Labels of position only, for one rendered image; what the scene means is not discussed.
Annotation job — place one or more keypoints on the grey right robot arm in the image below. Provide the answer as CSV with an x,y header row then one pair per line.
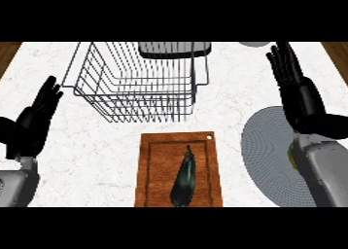
x,y
328,171

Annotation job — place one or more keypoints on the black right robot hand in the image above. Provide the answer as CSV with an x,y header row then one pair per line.
x,y
301,97

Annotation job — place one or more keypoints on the dark green eggplant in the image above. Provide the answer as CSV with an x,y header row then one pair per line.
x,y
184,181

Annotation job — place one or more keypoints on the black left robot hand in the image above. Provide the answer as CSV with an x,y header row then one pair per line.
x,y
31,126

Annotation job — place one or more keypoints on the yellow lemon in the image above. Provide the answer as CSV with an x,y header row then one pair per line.
x,y
292,157

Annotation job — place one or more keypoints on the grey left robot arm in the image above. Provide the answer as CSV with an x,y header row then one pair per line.
x,y
11,184

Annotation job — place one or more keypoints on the brown wooden cutting board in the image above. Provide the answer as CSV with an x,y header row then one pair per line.
x,y
178,168

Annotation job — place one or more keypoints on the grey round placemat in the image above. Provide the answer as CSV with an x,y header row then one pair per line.
x,y
269,155

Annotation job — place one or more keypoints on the grey round object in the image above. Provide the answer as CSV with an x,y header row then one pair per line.
x,y
255,43

